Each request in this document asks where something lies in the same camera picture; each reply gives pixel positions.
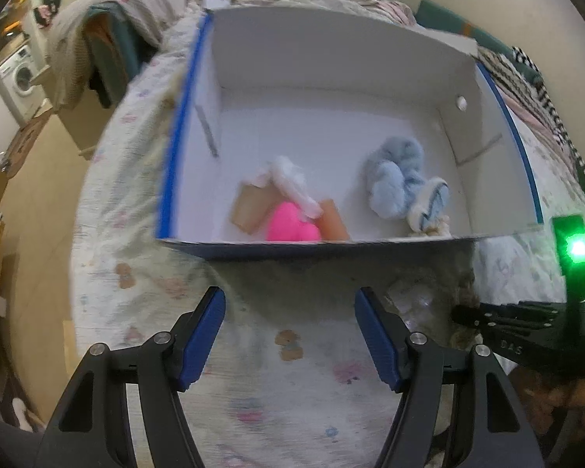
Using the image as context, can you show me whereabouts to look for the pink blanket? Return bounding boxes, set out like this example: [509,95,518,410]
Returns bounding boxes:
[497,83,581,176]

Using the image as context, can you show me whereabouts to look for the blue striped white hair tie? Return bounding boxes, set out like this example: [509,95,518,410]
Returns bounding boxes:
[407,177,452,239]

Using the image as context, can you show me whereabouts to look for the cream scrunchie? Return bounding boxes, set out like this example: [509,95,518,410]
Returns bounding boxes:
[387,278,452,325]

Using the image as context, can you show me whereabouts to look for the blue fluffy scrunchie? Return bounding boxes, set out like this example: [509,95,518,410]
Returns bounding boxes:
[363,136,427,222]

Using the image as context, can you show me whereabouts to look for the blue white cardboard box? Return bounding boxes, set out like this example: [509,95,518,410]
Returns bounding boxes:
[156,5,547,261]

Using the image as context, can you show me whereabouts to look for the grey checked quilt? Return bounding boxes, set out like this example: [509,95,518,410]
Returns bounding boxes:
[46,0,191,108]

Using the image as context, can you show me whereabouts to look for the person's right hand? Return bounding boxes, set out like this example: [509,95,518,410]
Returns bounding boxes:
[526,368,585,432]

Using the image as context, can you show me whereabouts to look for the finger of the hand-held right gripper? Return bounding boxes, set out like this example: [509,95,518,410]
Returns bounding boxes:
[451,305,561,333]
[487,300,569,316]

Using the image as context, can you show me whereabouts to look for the teal cushion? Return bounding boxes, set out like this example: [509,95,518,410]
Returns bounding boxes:
[88,2,142,103]

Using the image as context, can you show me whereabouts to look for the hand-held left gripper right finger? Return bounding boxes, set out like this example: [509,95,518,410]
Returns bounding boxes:
[354,287,534,468]

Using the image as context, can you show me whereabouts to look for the black white striped cloth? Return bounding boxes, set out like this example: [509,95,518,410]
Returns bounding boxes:
[509,46,585,200]

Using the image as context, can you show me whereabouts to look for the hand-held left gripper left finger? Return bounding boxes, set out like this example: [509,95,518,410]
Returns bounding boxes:
[44,287,226,468]

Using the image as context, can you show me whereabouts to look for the pink rubber duck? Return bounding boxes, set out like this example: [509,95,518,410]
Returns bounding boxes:
[266,201,321,243]

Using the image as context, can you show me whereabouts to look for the person's grey trousers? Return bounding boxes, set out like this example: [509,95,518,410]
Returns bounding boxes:
[0,414,50,468]

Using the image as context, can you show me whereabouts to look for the black garment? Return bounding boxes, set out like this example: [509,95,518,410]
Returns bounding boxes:
[89,66,113,108]

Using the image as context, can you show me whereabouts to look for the white bed frame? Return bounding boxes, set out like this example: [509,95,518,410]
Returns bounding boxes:
[53,102,108,157]

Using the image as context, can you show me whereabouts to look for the white washing machine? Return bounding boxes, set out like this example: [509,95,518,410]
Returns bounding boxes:
[0,45,47,122]

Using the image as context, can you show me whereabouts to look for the knitted patterned blanket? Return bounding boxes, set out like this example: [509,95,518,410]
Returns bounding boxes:
[478,49,532,89]

